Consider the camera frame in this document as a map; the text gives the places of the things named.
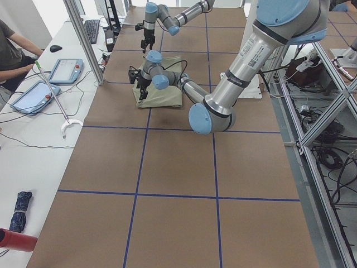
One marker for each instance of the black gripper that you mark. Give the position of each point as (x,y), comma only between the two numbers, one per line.
(148,34)
(143,82)

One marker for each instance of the olive green long-sleeve shirt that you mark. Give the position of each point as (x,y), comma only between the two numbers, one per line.
(164,92)

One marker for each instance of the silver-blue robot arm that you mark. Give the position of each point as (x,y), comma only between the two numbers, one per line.
(277,23)
(154,12)

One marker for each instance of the black power adapter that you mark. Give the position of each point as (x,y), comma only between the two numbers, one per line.
(109,40)

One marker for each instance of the black keyboard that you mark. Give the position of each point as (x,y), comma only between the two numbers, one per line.
(92,30)

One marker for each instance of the far blue teach pendant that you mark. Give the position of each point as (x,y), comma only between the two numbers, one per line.
(66,71)

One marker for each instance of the blue teach pendant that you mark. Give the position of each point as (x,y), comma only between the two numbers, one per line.
(35,98)
(66,71)

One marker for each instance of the white reacher grabber stick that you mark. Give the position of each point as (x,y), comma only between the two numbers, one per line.
(68,121)

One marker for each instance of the black computer mouse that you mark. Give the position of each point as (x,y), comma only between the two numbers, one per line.
(55,48)

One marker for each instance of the near blue teach pendant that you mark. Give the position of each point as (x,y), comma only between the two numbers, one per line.
(35,98)

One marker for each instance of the seated person in grey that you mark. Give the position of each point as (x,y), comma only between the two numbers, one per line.
(14,64)

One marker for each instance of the folded dark blue umbrella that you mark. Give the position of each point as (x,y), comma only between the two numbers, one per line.
(18,220)

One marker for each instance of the red bottle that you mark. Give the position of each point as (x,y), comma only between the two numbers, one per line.
(17,241)

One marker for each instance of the aluminium frame post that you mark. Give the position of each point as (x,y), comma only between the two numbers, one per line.
(78,26)

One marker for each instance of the aluminium frame rail right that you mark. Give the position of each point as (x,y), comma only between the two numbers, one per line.
(316,102)

